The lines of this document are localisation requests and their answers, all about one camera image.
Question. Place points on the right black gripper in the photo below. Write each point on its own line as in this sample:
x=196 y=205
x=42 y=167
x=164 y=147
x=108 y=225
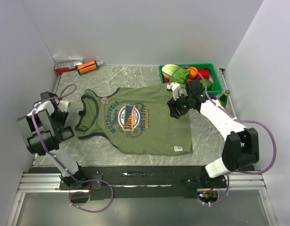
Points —
x=173 y=105

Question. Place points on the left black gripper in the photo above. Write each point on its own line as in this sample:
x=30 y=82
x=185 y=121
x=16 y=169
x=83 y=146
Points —
x=60 y=124

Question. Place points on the olive green t-shirt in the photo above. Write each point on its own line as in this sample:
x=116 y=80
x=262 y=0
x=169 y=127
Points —
x=136 y=120

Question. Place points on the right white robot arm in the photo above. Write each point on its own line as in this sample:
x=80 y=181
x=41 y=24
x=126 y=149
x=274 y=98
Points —
x=241 y=147

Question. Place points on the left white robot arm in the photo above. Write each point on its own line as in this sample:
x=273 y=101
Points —
x=43 y=131

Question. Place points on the toy red chili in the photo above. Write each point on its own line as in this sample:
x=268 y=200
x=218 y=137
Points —
x=165 y=80

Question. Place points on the toy napa cabbage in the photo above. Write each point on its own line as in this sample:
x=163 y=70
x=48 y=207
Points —
x=174 y=73

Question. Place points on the toy orange fruit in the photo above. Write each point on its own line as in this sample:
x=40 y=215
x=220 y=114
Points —
x=192 y=73

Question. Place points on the toy green bell pepper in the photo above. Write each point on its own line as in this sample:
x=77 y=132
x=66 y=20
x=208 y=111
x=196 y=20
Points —
x=206 y=84

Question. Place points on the toy red bell pepper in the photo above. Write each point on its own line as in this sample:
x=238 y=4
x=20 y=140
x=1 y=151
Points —
x=203 y=73

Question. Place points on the toy purple eggplant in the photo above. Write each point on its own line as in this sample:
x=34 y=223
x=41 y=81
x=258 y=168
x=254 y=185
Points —
x=210 y=76

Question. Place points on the green plastic crate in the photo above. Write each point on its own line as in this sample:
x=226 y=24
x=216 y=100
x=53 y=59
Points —
x=217 y=86

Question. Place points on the small dark glass jar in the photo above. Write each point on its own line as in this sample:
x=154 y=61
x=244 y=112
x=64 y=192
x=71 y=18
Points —
x=224 y=98

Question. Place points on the orange cylindrical bottle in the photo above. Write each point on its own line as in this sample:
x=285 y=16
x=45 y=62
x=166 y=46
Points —
x=88 y=67

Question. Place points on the red white carton box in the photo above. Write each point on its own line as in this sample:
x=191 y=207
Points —
x=66 y=63

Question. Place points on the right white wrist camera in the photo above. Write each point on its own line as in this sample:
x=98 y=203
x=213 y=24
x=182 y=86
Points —
x=176 y=90

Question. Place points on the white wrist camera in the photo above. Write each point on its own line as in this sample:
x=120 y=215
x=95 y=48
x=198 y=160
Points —
x=176 y=90
x=64 y=105

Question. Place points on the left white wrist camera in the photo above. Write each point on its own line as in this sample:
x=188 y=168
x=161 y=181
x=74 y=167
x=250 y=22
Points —
x=64 y=105

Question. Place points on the aluminium rail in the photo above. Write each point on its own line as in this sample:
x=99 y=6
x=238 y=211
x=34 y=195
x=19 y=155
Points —
x=51 y=182

